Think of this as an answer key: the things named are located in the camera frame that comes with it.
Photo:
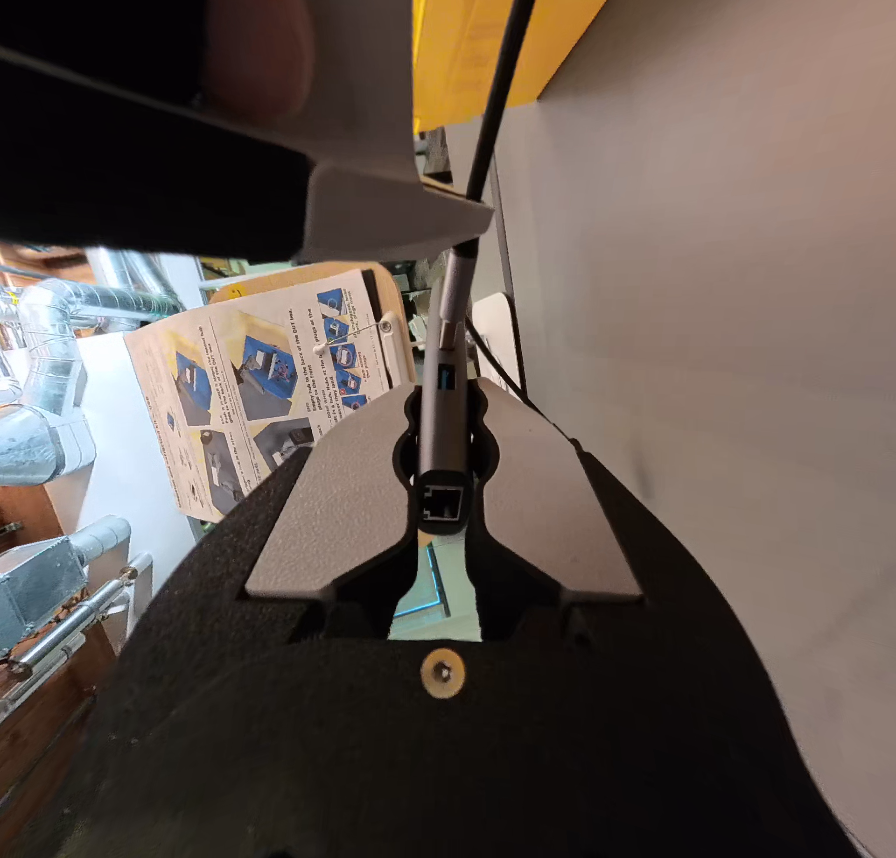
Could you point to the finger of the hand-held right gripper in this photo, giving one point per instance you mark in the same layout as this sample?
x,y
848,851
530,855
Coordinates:
x,y
392,221

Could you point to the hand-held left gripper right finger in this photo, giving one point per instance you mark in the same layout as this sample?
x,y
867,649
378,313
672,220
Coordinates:
x,y
553,515

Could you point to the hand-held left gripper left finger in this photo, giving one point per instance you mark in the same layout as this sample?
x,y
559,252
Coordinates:
x,y
329,515

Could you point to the grey slim USB hub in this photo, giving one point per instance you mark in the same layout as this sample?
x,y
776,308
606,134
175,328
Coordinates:
x,y
442,445

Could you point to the yellow plastic bin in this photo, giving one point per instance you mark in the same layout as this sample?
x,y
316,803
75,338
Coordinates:
x,y
462,32

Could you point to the person's right hand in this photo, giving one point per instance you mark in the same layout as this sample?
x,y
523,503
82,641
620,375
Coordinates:
x,y
259,39

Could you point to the printed instruction poster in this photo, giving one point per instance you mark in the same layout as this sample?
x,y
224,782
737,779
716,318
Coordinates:
x,y
224,410

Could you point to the white rounded board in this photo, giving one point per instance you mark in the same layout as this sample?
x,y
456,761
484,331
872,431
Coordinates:
x,y
500,333

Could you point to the cluster of silver insulated pipes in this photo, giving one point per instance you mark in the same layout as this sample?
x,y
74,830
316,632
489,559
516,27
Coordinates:
x,y
49,382

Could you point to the foil-wrapped air duct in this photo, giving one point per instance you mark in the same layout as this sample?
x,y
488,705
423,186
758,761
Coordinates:
x,y
42,585

